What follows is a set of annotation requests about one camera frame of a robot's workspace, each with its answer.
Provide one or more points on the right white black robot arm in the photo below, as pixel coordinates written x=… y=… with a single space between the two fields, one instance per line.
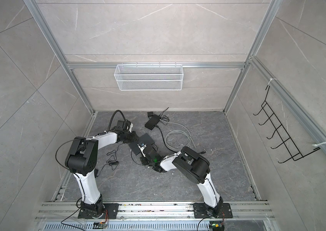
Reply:
x=193 y=166

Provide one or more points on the aluminium mounting rail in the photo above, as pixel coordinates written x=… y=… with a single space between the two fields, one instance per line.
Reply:
x=142 y=211

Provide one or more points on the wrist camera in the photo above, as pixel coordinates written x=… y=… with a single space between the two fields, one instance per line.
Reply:
x=129 y=126
x=143 y=148

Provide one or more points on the black wire hook rack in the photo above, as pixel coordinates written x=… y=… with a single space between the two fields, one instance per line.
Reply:
x=286 y=141

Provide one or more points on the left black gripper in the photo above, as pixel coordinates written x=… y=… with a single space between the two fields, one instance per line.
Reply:
x=135 y=137

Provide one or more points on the white wire mesh basket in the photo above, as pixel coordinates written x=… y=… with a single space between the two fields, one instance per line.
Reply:
x=149 y=77

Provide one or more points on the dark grey network switch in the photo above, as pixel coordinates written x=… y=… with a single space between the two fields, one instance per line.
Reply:
x=141 y=141

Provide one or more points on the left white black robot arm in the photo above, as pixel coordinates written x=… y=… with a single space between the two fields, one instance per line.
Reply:
x=82 y=158

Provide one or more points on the black power adapter with cable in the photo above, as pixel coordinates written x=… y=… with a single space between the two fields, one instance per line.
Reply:
x=165 y=119

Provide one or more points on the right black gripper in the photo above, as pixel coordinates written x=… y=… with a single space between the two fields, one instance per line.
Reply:
x=144 y=162

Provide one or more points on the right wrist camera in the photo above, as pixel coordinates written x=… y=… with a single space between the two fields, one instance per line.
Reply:
x=143 y=148

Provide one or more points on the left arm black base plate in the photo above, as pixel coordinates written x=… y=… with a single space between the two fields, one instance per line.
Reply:
x=98 y=211

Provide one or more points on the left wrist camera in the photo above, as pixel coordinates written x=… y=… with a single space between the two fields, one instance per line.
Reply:
x=129 y=126

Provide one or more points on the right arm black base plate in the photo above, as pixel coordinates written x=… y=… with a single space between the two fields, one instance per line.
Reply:
x=223 y=210

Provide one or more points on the ribbed black network switch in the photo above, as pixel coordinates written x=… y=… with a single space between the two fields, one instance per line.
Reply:
x=152 y=122

